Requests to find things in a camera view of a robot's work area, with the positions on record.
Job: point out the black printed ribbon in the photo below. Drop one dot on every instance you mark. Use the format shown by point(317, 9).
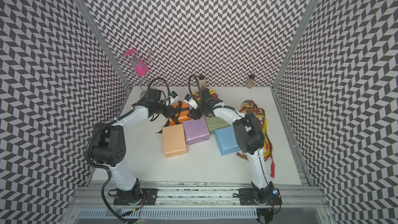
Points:
point(177, 115)

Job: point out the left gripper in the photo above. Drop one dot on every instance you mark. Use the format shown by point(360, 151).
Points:
point(170, 112)

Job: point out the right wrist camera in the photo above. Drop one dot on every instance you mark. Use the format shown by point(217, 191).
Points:
point(191, 101)

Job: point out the maroon gift box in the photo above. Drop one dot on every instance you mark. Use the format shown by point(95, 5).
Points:
point(202, 90)

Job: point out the brown ribbon of purple box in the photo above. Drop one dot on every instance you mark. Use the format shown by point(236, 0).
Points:
point(267, 143)

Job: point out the blue gift box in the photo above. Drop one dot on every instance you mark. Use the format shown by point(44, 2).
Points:
point(226, 140)

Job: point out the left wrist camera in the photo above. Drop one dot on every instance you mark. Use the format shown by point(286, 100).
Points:
point(173, 96)

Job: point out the yellow ribbon on maroon box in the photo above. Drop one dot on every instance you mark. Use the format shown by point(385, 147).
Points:
point(212, 92)

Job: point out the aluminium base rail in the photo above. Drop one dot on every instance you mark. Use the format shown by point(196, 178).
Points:
point(205, 195)

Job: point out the orange gift box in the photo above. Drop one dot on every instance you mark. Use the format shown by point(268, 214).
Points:
point(183, 113)

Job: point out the brown spice shaker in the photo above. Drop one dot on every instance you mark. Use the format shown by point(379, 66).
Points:
point(250, 81)

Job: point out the yellow ribbon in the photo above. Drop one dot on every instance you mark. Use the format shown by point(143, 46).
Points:
point(212, 92)
point(264, 130)

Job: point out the peach gift box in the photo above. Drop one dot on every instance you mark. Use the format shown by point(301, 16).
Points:
point(174, 143)

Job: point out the purple gift box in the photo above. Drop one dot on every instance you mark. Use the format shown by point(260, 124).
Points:
point(196, 131)

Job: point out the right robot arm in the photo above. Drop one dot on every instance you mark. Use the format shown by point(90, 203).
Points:
point(250, 140)

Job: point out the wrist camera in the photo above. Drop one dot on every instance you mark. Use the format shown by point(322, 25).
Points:
point(173, 96)
point(191, 101)

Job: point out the white spice shaker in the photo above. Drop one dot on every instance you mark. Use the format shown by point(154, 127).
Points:
point(202, 81)

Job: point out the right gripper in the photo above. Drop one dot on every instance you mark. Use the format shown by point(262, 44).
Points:
point(195, 115)

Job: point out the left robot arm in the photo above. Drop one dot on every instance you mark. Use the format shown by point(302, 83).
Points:
point(107, 147)

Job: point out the green gift box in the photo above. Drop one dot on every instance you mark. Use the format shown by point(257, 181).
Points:
point(215, 123)

